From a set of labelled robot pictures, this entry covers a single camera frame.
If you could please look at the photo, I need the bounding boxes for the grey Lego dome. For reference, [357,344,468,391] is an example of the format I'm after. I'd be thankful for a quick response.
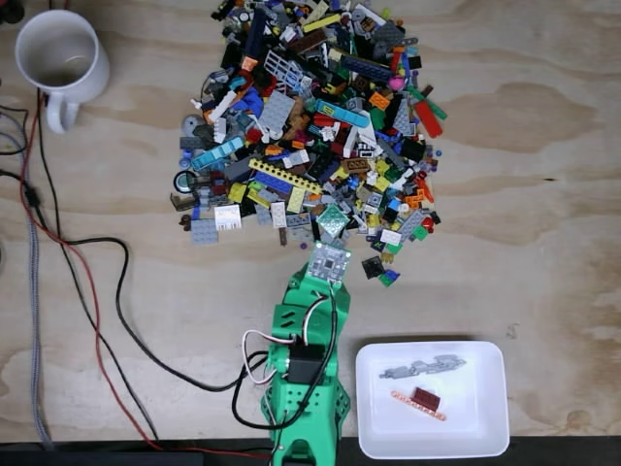
[180,113,206,137]

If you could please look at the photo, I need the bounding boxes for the green square Lego plate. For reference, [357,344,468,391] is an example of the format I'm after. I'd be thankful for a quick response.
[315,203,351,241]

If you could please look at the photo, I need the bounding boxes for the yellow long Lego plate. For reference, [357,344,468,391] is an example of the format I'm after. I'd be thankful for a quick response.
[302,13,343,34]

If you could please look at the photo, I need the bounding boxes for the red Lego plate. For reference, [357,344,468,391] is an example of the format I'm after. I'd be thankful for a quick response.
[414,99,445,140]

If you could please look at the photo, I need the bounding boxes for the dark grey Lego plate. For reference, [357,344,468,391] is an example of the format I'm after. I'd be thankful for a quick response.
[372,19,407,50]

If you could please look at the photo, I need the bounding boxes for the grey camera circuit board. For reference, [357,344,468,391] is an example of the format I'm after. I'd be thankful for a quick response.
[305,241,352,285]

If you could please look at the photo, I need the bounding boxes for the white grille Lego brick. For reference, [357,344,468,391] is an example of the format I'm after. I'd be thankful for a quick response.
[213,204,243,234]

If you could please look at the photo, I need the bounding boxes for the white plastic bin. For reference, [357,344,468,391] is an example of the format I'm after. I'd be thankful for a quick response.
[355,340,511,460]

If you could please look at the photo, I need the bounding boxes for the green long Lego plate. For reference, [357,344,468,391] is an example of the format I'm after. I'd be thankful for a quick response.
[406,85,449,120]

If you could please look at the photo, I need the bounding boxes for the yellow Lego holed beam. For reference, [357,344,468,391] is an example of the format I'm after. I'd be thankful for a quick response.
[247,156,324,196]

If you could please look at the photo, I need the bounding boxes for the red wire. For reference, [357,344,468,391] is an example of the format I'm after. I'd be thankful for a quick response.
[18,86,276,460]

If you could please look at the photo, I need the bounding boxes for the black square Lego piece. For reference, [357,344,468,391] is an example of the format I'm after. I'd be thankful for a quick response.
[361,256,386,281]

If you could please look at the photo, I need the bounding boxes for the yellow rectangular Lego plate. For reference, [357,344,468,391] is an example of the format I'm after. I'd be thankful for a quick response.
[285,184,309,215]

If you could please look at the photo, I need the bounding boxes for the grey Lego piece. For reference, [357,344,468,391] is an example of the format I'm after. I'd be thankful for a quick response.
[377,353,468,383]

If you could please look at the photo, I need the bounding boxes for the light blue Lego piece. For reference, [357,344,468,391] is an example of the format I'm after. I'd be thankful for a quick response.
[189,136,245,173]

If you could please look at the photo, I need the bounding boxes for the brown studded Lego plate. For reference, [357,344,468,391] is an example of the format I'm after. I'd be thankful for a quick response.
[341,158,373,177]

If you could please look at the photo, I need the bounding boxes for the dark brown Lego brick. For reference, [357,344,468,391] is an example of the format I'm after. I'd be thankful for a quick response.
[286,32,328,55]

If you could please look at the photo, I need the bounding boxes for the dark blue long Lego plate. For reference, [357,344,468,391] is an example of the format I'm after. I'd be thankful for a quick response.
[339,52,394,83]

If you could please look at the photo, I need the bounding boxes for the thin black wire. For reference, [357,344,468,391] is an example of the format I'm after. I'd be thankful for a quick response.
[36,89,160,442]

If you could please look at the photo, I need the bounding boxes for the dark red Lego brick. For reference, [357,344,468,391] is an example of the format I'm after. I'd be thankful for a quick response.
[409,386,441,410]

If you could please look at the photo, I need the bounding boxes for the white ceramic mug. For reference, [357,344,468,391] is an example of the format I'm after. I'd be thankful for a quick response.
[14,8,112,135]

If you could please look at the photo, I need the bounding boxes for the white Lego lattice fence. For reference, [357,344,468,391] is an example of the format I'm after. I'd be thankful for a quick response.
[264,49,304,94]

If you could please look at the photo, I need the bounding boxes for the black Lego tyre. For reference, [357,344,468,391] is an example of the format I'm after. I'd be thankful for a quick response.
[173,169,197,194]

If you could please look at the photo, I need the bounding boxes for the salmon Lego holed beam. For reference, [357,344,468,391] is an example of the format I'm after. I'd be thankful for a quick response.
[389,389,447,422]

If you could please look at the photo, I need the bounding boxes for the black cable loops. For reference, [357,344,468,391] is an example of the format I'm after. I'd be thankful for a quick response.
[0,103,30,157]

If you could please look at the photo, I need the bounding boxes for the grey large Lego plate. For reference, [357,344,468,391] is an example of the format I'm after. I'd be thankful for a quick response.
[257,89,296,130]

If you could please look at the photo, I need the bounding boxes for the dark blue long Lego brick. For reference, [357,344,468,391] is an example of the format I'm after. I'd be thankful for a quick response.
[243,9,268,57]

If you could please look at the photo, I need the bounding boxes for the cyan long Lego plate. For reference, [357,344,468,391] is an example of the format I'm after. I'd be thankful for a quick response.
[315,98,373,129]

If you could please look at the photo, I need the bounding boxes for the grey rectangular Lego plate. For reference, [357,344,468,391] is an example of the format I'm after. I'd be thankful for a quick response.
[189,217,218,246]

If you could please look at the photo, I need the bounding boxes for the thick black cable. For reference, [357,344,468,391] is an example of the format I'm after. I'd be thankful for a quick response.
[0,167,273,392]

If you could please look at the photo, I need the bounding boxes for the grey Lego wedge plate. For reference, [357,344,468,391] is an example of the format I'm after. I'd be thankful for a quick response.
[391,97,415,137]

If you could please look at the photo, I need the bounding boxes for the white red black servo cable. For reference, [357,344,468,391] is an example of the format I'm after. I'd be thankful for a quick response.
[241,295,341,387]

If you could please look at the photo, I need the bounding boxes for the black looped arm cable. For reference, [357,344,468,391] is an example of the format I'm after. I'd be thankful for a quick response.
[230,285,340,430]

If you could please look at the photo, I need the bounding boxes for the grey braided cable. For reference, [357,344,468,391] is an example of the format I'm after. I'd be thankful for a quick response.
[0,129,53,450]

